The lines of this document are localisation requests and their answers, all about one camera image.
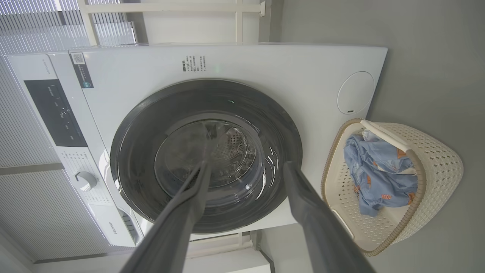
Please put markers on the cream perforated laundry basket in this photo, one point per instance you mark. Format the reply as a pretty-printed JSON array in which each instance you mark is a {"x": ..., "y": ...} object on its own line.
[{"x": 435, "y": 170}]

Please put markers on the white metal railing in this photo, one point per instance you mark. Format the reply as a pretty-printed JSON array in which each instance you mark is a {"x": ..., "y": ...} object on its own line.
[{"x": 170, "y": 7}]

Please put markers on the black washing machine display panel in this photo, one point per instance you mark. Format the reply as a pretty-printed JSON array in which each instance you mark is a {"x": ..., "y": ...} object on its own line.
[{"x": 57, "y": 113}]

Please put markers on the dark QR code sticker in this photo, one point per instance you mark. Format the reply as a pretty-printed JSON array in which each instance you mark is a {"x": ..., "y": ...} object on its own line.
[{"x": 81, "y": 70}]

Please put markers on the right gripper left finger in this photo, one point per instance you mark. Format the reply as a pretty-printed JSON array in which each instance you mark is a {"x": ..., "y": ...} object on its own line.
[{"x": 170, "y": 227}]

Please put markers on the silver washing machine control knob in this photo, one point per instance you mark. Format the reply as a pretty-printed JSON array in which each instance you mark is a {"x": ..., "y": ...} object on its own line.
[{"x": 85, "y": 181}]

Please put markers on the dark round glass washer door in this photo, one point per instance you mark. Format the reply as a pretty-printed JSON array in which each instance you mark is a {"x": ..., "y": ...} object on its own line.
[{"x": 136, "y": 159}]

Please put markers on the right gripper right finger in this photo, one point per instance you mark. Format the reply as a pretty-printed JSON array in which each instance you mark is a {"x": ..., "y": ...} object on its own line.
[{"x": 318, "y": 231}]

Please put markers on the white front-load washing machine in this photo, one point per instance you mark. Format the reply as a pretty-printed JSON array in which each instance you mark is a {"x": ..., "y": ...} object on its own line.
[{"x": 235, "y": 60}]

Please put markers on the white window blinds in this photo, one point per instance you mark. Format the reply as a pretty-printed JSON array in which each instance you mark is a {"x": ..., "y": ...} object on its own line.
[{"x": 30, "y": 208}]

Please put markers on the blue patterned garment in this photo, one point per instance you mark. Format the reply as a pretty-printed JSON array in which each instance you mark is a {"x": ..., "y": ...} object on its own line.
[
  {"x": 375, "y": 151},
  {"x": 382, "y": 185}
]

